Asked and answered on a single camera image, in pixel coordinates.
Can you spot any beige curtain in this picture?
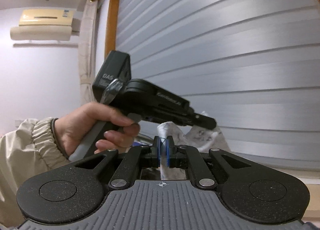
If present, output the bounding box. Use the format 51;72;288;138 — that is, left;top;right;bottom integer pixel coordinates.
78;0;98;105

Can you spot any beige wall air conditioner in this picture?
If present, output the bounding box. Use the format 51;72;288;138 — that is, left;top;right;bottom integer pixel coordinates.
10;9;81;41

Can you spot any wooden window frame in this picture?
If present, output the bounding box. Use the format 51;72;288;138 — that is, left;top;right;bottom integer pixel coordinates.
104;0;120;59

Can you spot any beige jacket sleeve forearm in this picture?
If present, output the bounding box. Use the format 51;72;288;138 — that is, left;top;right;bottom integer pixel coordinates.
1;118;69;228

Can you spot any white patterned garment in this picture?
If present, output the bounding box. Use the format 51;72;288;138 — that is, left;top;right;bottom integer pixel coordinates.
141;122;231;180

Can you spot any beige stone window sill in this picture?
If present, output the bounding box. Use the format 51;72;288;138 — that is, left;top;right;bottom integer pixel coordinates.
295;170;320;223

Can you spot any white window blind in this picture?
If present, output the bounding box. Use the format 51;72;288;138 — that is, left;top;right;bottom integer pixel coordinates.
116;0;319;170

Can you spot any left hand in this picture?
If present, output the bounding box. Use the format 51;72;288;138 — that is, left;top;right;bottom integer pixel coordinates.
54;102;140;156

